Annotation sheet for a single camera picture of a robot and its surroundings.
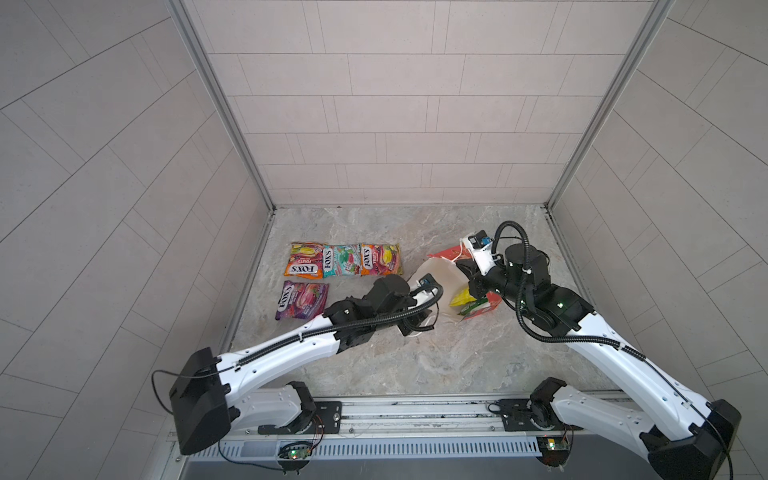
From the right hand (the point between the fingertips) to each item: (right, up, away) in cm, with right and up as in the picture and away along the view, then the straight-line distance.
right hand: (456, 264), depth 71 cm
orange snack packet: (-20, -1, +26) cm, 33 cm away
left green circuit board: (-36, -40, -6) cm, 54 cm away
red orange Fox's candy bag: (-44, -2, +26) cm, 51 cm away
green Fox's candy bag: (+5, -10, -1) cm, 11 cm away
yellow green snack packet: (+4, -11, +12) cm, 17 cm away
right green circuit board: (+22, -42, -3) cm, 48 cm away
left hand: (-6, -10, +1) cm, 11 cm away
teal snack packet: (-33, -2, +26) cm, 41 cm away
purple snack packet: (-42, -13, +16) cm, 47 cm away
